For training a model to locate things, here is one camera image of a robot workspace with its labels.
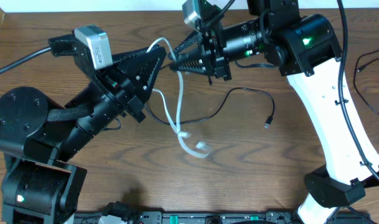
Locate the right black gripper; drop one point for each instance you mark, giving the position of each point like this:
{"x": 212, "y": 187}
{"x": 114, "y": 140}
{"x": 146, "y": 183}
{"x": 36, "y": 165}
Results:
{"x": 214, "y": 55}

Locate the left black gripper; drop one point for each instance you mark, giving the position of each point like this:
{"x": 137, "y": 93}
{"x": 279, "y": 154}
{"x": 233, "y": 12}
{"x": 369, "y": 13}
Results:
{"x": 121, "y": 94}

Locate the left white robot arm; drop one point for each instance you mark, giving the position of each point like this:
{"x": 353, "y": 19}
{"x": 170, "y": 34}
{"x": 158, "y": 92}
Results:
{"x": 39, "y": 136}

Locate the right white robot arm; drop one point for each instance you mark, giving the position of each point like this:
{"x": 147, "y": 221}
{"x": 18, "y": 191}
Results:
{"x": 307, "y": 52}

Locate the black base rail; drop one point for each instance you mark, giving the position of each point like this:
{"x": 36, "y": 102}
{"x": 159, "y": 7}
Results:
{"x": 118, "y": 212}

